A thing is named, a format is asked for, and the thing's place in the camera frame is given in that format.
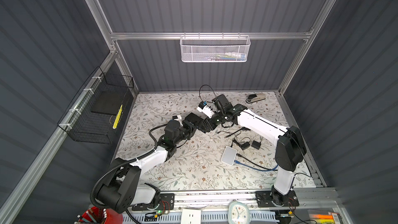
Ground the red pencil cup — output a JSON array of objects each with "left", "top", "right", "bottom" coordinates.
[{"left": 74, "top": 206, "right": 123, "bottom": 224}]

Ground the white wall power socket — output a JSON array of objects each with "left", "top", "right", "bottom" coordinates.
[{"left": 180, "top": 208, "right": 202, "bottom": 224}]

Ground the yellow marker in basket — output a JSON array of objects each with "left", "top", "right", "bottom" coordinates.
[{"left": 113, "top": 105, "right": 123, "bottom": 130}]

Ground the black pad in basket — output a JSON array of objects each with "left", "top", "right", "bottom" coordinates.
[{"left": 91, "top": 91, "right": 124, "bottom": 116}]

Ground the blue ethernet cable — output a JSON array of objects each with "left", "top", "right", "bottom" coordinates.
[{"left": 234, "top": 159, "right": 279, "bottom": 172}]

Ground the black wire wall basket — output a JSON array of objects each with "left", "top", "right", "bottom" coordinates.
[{"left": 58, "top": 68, "right": 135, "bottom": 144}]

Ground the black white stapler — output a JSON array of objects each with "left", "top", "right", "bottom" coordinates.
[{"left": 246, "top": 93, "right": 266, "bottom": 104}]

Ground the long black cable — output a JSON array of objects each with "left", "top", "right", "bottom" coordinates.
[{"left": 225, "top": 127, "right": 279, "bottom": 172}]

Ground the black network switch box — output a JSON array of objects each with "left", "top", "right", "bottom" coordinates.
[{"left": 183, "top": 113, "right": 204, "bottom": 129}]

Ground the floral patterned table mat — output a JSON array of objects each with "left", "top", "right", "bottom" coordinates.
[{"left": 103, "top": 91, "right": 316, "bottom": 193}]

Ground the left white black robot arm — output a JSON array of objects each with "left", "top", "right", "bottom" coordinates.
[{"left": 90, "top": 119, "right": 197, "bottom": 214}]

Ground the black power adapter with cable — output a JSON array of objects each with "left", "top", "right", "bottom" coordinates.
[{"left": 230, "top": 137, "right": 251, "bottom": 150}]

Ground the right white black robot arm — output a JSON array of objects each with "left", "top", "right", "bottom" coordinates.
[{"left": 197, "top": 94, "right": 307, "bottom": 206}]

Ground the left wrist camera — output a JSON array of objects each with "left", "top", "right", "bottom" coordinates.
[{"left": 172, "top": 115, "right": 183, "bottom": 127}]

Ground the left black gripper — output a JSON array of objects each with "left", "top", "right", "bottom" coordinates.
[{"left": 172, "top": 118, "right": 198, "bottom": 147}]

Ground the white analog clock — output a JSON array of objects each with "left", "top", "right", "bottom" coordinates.
[{"left": 228, "top": 201, "right": 251, "bottom": 224}]

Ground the white network switch box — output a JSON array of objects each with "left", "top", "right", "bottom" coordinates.
[{"left": 221, "top": 146, "right": 237, "bottom": 166}]

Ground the white wire mesh basket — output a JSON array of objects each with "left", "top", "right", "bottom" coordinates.
[{"left": 179, "top": 35, "right": 251, "bottom": 63}]

